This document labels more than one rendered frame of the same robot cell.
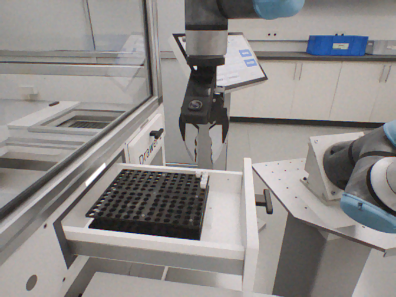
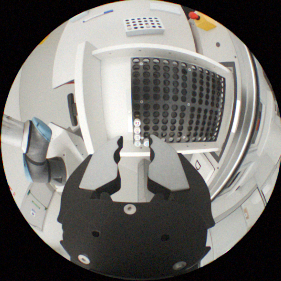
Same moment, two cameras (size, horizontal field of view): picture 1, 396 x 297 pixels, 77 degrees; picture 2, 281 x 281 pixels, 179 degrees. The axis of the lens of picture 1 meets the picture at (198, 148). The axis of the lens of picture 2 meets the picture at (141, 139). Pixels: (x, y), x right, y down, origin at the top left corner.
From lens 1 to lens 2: 0.43 m
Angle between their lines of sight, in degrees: 35
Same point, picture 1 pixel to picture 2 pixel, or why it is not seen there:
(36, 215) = (242, 55)
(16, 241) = (235, 40)
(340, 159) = (55, 171)
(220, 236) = (117, 83)
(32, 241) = (232, 48)
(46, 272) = (217, 51)
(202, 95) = not seen: outside the picture
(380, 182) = (25, 132)
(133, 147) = (210, 168)
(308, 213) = (75, 140)
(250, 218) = (79, 65)
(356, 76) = not seen: hidden behind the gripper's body
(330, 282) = not seen: hidden behind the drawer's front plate
